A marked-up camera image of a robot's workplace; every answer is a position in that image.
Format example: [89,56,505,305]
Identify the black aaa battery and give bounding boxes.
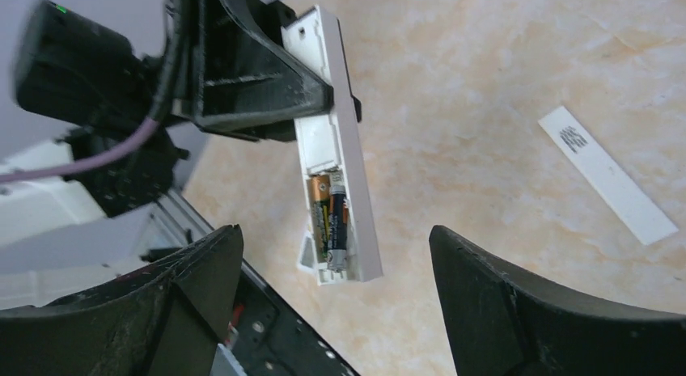
[327,185,348,272]
[307,174,331,262]

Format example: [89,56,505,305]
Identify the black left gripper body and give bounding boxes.
[160,0,295,142]

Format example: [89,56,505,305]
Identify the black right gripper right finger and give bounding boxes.
[429,226,685,375]

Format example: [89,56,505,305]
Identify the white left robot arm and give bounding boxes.
[1,0,334,246]

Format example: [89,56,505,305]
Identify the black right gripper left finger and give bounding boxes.
[1,226,243,375]

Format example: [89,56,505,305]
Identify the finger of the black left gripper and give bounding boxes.
[193,0,333,134]

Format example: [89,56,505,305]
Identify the white remote battery cover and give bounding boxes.
[538,106,678,246]

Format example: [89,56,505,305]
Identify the white remote control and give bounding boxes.
[282,5,383,285]

